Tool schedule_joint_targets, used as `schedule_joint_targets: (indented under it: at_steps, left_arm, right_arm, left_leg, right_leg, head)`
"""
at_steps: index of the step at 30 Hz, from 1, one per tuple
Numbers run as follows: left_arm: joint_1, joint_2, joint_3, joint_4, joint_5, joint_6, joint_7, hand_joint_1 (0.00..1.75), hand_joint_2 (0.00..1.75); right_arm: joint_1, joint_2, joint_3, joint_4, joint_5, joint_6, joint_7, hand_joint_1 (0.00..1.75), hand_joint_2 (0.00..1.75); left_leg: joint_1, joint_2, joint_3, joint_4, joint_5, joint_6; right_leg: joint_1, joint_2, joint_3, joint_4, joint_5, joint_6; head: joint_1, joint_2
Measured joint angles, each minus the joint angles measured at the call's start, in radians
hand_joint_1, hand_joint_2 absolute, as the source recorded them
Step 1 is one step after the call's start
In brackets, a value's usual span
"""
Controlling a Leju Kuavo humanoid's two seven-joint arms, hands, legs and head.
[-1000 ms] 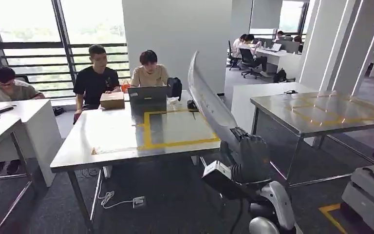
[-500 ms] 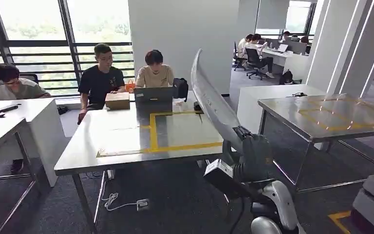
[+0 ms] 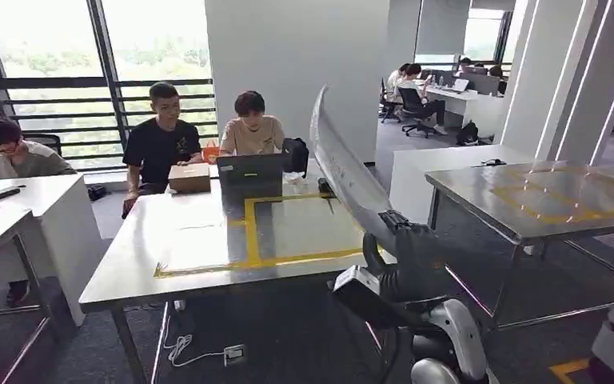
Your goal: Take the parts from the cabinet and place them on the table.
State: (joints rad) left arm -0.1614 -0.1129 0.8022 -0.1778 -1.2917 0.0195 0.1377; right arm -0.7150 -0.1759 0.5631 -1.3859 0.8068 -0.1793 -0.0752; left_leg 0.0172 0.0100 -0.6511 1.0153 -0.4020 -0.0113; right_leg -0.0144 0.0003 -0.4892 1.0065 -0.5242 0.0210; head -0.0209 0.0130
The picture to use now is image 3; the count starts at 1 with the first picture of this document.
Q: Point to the person with glasses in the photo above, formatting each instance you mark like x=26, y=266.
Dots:
x=18, y=156

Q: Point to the long curved silver metal panel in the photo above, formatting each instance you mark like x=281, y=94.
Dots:
x=341, y=164

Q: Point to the white block desk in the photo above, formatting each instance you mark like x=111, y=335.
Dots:
x=63, y=228

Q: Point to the orange paper bag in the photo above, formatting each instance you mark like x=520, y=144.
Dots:
x=210, y=152

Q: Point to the small brown cardboard box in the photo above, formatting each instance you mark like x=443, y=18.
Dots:
x=189, y=178

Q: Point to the person at far desk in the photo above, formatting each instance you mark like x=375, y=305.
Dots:
x=415, y=87

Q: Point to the black office chair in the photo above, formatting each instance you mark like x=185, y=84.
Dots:
x=413, y=106

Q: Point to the black remote control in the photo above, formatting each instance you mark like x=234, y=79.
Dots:
x=0, y=193

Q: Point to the black chair backrest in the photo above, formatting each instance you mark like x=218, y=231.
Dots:
x=45, y=143

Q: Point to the far white office desk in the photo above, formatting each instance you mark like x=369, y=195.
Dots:
x=466, y=103

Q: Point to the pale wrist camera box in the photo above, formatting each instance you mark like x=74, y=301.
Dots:
x=357, y=283

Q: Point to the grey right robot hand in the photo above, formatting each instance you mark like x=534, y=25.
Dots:
x=421, y=260

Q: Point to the person behind laptop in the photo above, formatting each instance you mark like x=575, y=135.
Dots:
x=251, y=135

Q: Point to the white low desk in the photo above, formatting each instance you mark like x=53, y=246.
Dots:
x=413, y=180

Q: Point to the steel table with yellow tape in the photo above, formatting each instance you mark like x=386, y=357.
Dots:
x=190, y=233
x=540, y=199

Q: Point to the black floor bag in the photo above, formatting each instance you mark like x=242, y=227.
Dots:
x=96, y=192

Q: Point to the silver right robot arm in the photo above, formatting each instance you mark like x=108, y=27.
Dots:
x=460, y=339

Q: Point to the dark grey laptop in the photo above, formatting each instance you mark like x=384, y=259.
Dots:
x=251, y=172

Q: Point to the black backpack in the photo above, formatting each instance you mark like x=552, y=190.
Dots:
x=467, y=134

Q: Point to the person in middle seat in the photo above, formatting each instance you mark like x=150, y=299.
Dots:
x=161, y=143

